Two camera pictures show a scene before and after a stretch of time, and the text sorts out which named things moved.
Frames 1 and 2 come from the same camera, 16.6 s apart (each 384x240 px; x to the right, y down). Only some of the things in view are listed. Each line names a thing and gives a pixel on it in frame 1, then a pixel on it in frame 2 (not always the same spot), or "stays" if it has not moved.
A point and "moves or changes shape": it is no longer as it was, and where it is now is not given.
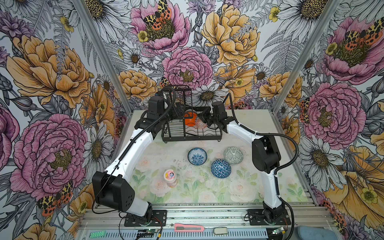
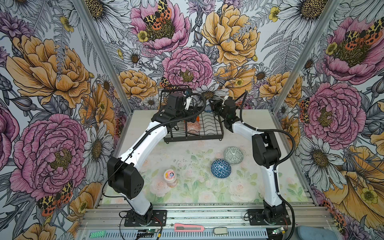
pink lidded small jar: [170, 177] stays
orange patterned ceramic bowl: [199, 124] → [192, 127]
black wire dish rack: [183, 121] stays
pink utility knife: [180, 227] stays
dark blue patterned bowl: [220, 168] stays
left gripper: [181, 111] → [192, 119]
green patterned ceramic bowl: [233, 155] stays
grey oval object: [220, 230] stays
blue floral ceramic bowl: [197, 156] moves or changes shape
